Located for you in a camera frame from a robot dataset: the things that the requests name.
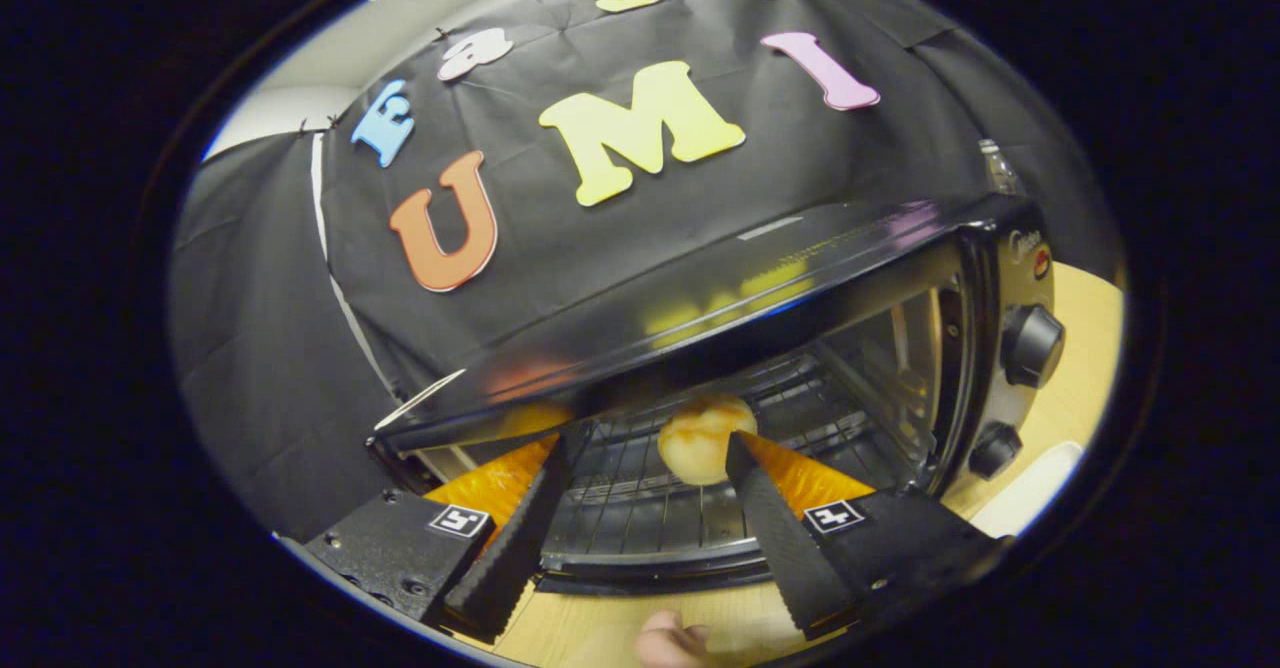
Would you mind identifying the black electric oven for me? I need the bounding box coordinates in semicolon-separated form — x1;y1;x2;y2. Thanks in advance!
365;193;1066;594

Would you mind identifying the round bread bun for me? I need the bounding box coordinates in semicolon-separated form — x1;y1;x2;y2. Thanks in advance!
657;395;758;486

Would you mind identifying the metal oven rack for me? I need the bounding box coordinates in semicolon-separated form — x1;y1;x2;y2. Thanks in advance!
545;353;906;561

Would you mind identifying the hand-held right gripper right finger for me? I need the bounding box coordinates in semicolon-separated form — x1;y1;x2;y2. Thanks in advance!
724;431;1013;641

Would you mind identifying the white square plate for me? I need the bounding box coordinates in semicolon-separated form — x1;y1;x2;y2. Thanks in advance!
970;441;1084;539

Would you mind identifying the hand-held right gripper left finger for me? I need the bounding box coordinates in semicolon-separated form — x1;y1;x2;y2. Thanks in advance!
300;423;598;646

